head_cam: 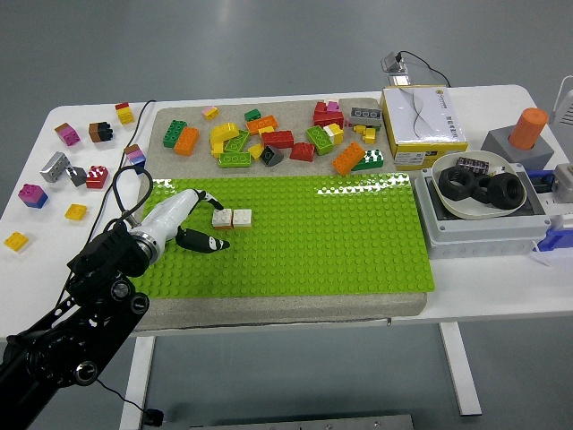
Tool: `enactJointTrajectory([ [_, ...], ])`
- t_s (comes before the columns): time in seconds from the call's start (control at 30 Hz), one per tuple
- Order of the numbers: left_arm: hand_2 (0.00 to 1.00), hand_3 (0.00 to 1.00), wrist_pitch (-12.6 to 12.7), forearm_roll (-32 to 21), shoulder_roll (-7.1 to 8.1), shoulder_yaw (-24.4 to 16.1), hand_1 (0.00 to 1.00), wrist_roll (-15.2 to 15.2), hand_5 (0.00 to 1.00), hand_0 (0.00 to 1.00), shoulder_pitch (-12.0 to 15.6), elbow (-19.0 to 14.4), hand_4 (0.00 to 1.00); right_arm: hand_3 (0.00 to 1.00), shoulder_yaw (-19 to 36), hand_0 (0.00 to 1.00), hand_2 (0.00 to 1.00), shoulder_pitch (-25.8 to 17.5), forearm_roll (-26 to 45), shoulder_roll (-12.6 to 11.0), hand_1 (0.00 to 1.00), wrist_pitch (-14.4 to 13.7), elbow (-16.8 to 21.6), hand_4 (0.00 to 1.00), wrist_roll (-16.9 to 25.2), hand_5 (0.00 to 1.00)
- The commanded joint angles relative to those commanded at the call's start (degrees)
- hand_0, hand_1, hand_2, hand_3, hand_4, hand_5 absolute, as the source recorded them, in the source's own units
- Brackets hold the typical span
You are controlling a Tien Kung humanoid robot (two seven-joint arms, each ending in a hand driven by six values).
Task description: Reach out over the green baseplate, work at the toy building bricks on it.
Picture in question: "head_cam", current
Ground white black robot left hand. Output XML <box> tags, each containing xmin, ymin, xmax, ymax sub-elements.
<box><xmin>133</xmin><ymin>187</ymin><xmax>232</xmax><ymax>256</ymax></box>

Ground green studded baseplate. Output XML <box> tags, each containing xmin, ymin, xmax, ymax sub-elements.
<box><xmin>128</xmin><ymin>171</ymin><xmax>436</xmax><ymax>302</ymax></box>

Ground brown pink blue brick stack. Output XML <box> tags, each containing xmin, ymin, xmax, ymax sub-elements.
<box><xmin>124</xmin><ymin>143</ymin><xmax>147</xmax><ymax>176</ymax></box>

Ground red white-studded brick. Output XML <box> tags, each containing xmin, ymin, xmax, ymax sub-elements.
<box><xmin>85</xmin><ymin>166</ymin><xmax>109</xmax><ymax>191</ymax></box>

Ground long lime green brick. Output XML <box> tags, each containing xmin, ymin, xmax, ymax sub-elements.
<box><xmin>218</xmin><ymin>151</ymin><xmax>252</xmax><ymax>169</ymax></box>

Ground yellow arch brick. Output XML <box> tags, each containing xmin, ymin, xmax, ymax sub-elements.
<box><xmin>209</xmin><ymin>123</ymin><xmax>242</xmax><ymax>145</ymax></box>

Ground brown black brick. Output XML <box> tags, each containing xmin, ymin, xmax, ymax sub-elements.
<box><xmin>88</xmin><ymin>121</ymin><xmax>114</xmax><ymax>144</ymax></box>

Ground dark grey slope brick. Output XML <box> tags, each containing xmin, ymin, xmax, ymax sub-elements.
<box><xmin>259</xmin><ymin>145</ymin><xmax>286</xmax><ymax>168</ymax></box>

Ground silver brick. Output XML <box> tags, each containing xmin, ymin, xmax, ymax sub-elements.
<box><xmin>39</xmin><ymin>151</ymin><xmax>72</xmax><ymax>184</ymax></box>

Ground long orange brick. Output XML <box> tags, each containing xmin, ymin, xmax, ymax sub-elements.
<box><xmin>245</xmin><ymin>115</ymin><xmax>278</xmax><ymax>136</ymax></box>
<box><xmin>331</xmin><ymin>142</ymin><xmax>367</xmax><ymax>176</ymax></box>

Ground long red brick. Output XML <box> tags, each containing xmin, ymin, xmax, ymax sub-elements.
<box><xmin>261</xmin><ymin>130</ymin><xmax>295</xmax><ymax>150</ymax></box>

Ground grey-brown foam mat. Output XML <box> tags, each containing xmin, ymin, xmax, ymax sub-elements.
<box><xmin>114</xmin><ymin>97</ymin><xmax>427</xmax><ymax>333</ymax></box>

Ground white table leg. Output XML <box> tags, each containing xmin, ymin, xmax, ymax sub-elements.
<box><xmin>119</xmin><ymin>336</ymin><xmax>156</xmax><ymax>430</ymax></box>
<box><xmin>437</xmin><ymin>322</ymin><xmax>483</xmax><ymax>417</ymax></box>

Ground white yellow brick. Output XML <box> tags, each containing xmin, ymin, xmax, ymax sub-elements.
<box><xmin>322</xmin><ymin>124</ymin><xmax>345</xmax><ymax>146</ymax></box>

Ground red brick stack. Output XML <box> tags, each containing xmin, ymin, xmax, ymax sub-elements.
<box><xmin>312</xmin><ymin>101</ymin><xmax>346</xmax><ymax>129</ymax></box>

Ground dark green white-studded brick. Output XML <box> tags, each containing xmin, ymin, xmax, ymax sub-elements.
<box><xmin>351</xmin><ymin>150</ymin><xmax>385</xmax><ymax>172</ymax></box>

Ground yellow stepped brick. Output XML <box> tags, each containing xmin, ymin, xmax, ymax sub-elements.
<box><xmin>353</xmin><ymin>124</ymin><xmax>378</xmax><ymax>145</ymax></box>

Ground silver floor socket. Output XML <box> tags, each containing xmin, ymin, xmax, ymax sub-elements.
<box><xmin>380</xmin><ymin>52</ymin><xmax>408</xmax><ymax>73</ymax></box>

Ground white yellow cardboard box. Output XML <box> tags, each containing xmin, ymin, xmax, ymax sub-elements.
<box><xmin>380</xmin><ymin>84</ymin><xmax>469</xmax><ymax>172</ymax></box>

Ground white bowl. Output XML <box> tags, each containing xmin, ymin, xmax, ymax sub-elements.
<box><xmin>430</xmin><ymin>150</ymin><xmax>533</xmax><ymax>221</ymax></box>

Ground large black nut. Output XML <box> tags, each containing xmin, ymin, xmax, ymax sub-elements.
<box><xmin>438</xmin><ymin>166</ymin><xmax>477</xmax><ymax>202</ymax></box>
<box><xmin>487</xmin><ymin>173</ymin><xmax>526</xmax><ymax>211</ymax></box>

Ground grey junction box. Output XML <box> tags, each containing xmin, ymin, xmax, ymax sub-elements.
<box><xmin>412</xmin><ymin>163</ymin><xmax>552</xmax><ymax>261</ymax></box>

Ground dark patterned packet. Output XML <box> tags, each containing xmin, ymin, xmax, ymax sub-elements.
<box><xmin>455</xmin><ymin>155</ymin><xmax>490</xmax><ymax>176</ymax></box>

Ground small black nut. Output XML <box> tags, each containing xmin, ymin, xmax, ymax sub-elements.
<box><xmin>473</xmin><ymin>174</ymin><xmax>494</xmax><ymax>205</ymax></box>

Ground grey block holder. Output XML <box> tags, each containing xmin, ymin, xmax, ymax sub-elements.
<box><xmin>480</xmin><ymin>124</ymin><xmax>556</xmax><ymax>172</ymax></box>

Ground orange cylinder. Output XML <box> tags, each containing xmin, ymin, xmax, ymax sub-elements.
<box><xmin>508</xmin><ymin>107</ymin><xmax>550</xmax><ymax>151</ymax></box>

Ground blue black clamp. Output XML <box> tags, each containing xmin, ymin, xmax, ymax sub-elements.
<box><xmin>526</xmin><ymin>168</ymin><xmax>557</xmax><ymax>194</ymax></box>

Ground blue plastic part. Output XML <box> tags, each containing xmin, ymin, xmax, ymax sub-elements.
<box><xmin>536</xmin><ymin>213</ymin><xmax>573</xmax><ymax>252</ymax></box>

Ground grey connector block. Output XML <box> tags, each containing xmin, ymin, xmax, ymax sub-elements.
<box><xmin>550</xmin><ymin>163</ymin><xmax>573</xmax><ymax>203</ymax></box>

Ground white chair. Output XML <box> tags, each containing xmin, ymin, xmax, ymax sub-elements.
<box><xmin>548</xmin><ymin>74</ymin><xmax>573</xmax><ymax>131</ymax></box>

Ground black cord with plug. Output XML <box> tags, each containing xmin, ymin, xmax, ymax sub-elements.
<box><xmin>57</xmin><ymin>99</ymin><xmax>166</xmax><ymax>426</ymax></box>

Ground thin black cable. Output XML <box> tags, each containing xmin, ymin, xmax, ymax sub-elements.
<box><xmin>399</xmin><ymin>50</ymin><xmax>451</xmax><ymax>89</ymax></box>

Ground white cable tie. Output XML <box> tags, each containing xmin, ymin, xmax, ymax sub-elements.
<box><xmin>530</xmin><ymin>240</ymin><xmax>552</xmax><ymax>269</ymax></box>

